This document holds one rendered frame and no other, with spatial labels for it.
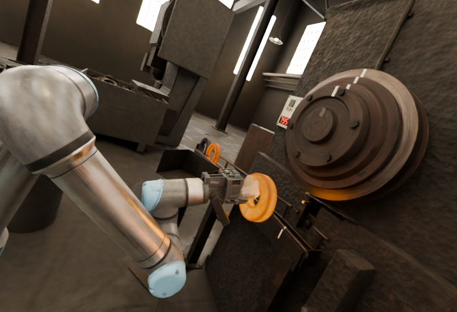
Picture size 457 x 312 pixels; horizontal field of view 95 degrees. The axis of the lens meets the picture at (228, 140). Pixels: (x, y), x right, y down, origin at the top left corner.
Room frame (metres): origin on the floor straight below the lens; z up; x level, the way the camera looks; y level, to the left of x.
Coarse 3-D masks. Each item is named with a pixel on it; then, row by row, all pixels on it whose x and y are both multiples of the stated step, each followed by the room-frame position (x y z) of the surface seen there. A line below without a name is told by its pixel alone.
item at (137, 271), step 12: (168, 156) 1.08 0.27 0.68; (180, 156) 1.17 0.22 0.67; (192, 156) 1.20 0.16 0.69; (168, 168) 1.11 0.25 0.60; (180, 168) 1.21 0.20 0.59; (192, 168) 1.19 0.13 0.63; (204, 168) 1.16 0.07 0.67; (216, 168) 1.12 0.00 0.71; (180, 216) 1.05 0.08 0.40; (144, 276) 1.00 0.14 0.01
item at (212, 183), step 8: (232, 168) 0.63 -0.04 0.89; (208, 176) 0.55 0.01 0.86; (216, 176) 0.57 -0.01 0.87; (224, 176) 0.57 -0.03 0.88; (232, 176) 0.58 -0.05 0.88; (240, 176) 0.59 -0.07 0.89; (208, 184) 0.54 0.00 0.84; (216, 184) 0.56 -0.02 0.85; (224, 184) 0.57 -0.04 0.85; (232, 184) 0.57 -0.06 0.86; (240, 184) 0.57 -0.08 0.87; (208, 192) 0.53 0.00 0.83; (216, 192) 0.56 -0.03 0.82; (224, 192) 0.56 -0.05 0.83; (232, 192) 0.58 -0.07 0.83; (224, 200) 0.56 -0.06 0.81
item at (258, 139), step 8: (256, 128) 3.64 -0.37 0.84; (264, 128) 3.85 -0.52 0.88; (248, 136) 3.72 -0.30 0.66; (256, 136) 3.60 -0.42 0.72; (264, 136) 3.57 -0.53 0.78; (272, 136) 3.59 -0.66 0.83; (248, 144) 3.65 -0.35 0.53; (256, 144) 3.58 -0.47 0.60; (264, 144) 3.57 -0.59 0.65; (240, 152) 3.75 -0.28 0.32; (248, 152) 3.61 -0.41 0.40; (256, 152) 3.57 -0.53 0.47; (264, 152) 3.59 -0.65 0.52; (240, 160) 3.67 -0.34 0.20; (248, 160) 3.59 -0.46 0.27; (240, 168) 3.62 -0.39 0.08; (248, 168) 3.57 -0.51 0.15
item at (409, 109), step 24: (360, 72) 0.77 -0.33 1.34; (408, 96) 0.62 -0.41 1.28; (408, 120) 0.60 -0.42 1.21; (408, 144) 0.57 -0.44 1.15; (288, 168) 0.86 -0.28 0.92; (384, 168) 0.59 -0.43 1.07; (408, 168) 0.59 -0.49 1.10; (312, 192) 0.73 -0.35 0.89; (336, 192) 0.66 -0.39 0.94; (360, 192) 0.61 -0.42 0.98
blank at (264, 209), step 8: (256, 176) 0.67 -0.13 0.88; (264, 176) 0.64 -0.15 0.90; (264, 184) 0.63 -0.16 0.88; (272, 184) 0.62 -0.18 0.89; (264, 192) 0.61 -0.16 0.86; (272, 192) 0.60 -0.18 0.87; (264, 200) 0.60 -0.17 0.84; (272, 200) 0.59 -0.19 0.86; (240, 208) 0.67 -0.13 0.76; (248, 208) 0.64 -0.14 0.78; (256, 208) 0.61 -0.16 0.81; (264, 208) 0.59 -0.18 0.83; (272, 208) 0.59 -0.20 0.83; (248, 216) 0.62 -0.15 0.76; (256, 216) 0.60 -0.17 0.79; (264, 216) 0.59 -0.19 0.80
